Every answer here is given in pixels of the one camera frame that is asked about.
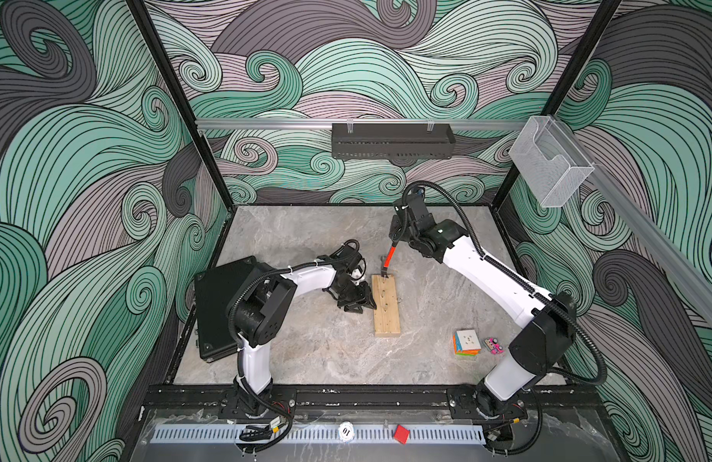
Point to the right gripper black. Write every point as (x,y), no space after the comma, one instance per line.
(393,229)

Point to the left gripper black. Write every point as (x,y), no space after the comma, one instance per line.
(361,301)

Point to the wooden block with nails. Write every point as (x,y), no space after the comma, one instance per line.
(386,314)

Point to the claw hammer red black handle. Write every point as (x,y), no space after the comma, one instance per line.
(386,259)

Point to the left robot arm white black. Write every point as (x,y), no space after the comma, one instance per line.
(257,311)

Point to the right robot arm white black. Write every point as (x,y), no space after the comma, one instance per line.
(545,320)

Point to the colourful puzzle cube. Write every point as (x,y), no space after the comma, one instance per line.
(466,342)

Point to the white round knob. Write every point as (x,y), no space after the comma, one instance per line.
(346,432)

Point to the small pink toy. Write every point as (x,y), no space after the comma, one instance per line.
(494,346)

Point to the small red cube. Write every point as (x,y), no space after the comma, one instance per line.
(401,434)

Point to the black case on table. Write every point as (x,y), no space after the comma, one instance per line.
(214,290)

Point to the black perforated wall shelf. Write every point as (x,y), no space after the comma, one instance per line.
(392,141)

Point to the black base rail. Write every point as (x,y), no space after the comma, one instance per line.
(457,402)

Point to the white slotted cable duct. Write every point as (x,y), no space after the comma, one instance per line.
(427,434)

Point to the clear plastic wall bin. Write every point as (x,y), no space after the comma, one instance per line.
(551,160)

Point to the aluminium rail right wall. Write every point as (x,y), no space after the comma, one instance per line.
(662,198)

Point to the aluminium rail wall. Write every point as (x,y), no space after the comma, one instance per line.
(662,198)
(280,123)

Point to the aluminium rail back wall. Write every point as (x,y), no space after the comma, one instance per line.
(280,123)

